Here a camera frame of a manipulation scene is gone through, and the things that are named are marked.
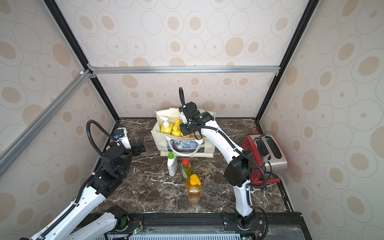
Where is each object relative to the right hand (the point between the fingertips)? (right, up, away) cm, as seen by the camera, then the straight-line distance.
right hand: (191, 127), depth 86 cm
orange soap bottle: (-9, -3, -1) cm, 9 cm away
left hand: (-25, -4, -16) cm, 30 cm away
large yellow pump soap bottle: (-14, -1, 0) cm, 14 cm away
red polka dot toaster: (+42, -13, -7) cm, 44 cm away
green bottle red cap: (-2, -22, -8) cm, 24 cm away
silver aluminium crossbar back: (-7, +49, +39) cm, 63 cm away
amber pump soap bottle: (+2, -29, -19) cm, 35 cm away
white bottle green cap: (-10, -20, -6) cm, 23 cm away
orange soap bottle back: (-8, +2, +1) cm, 8 cm away
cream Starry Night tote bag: (-12, -10, -3) cm, 16 cm away
